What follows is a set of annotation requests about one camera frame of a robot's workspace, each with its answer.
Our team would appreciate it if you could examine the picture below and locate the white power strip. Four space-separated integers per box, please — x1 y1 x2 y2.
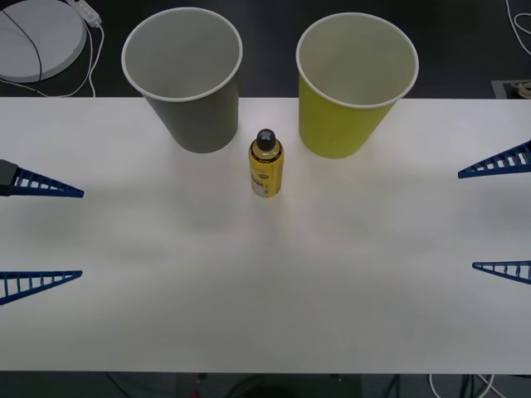
68 0 103 26

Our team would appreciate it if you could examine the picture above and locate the yellow can with black cap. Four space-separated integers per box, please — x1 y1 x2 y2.
247 128 285 199

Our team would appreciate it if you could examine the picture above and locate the white looped cable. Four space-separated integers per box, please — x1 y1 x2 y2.
505 0 531 55

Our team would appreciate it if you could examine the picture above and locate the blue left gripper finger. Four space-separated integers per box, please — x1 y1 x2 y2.
0 269 84 307
0 158 85 198

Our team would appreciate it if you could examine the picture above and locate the yellow-green plastic bin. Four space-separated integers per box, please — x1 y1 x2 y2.
295 12 420 159

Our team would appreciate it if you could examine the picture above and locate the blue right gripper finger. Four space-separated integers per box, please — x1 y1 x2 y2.
471 260 531 286
457 139 531 180

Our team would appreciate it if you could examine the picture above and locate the grey floor socket box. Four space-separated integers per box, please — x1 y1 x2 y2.
491 79 531 100

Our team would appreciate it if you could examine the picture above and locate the thin black cable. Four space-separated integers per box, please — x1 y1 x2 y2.
0 7 45 97

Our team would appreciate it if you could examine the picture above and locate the grey plastic bin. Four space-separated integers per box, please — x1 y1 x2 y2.
120 8 244 154

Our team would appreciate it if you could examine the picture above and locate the white floor cable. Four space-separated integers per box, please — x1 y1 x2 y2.
429 372 499 398

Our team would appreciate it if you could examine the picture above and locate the white round disc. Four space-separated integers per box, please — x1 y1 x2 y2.
0 0 88 84

